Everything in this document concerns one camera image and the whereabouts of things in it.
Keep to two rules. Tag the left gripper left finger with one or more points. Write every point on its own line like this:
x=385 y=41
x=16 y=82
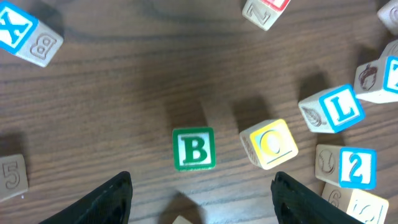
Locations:
x=108 y=203

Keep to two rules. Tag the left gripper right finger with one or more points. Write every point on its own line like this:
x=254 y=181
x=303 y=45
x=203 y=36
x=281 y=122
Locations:
x=295 y=203

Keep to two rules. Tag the green B block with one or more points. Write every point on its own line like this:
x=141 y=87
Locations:
x=194 y=148

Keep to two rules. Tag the blue 2 block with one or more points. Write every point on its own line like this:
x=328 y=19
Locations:
x=346 y=167

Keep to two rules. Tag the red I block centre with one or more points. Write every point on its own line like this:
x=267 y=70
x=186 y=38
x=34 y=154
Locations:
x=181 y=220

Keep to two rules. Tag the red i block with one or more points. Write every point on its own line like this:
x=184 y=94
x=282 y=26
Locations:
x=181 y=220
x=264 y=13

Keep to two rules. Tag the yellow block below 2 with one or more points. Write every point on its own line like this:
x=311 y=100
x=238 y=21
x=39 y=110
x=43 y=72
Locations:
x=361 y=205

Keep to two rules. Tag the blue L block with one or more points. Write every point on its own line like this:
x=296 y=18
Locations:
x=332 y=110

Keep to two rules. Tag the red E block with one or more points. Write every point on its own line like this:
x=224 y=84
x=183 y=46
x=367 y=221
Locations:
x=13 y=176

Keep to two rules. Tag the blue T block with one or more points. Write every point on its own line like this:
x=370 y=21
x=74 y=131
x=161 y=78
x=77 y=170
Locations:
x=376 y=81

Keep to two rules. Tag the blue X block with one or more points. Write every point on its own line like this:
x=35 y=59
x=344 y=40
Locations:
x=26 y=37

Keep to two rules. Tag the red I block top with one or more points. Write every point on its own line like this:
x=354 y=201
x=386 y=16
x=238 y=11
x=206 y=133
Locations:
x=264 y=13

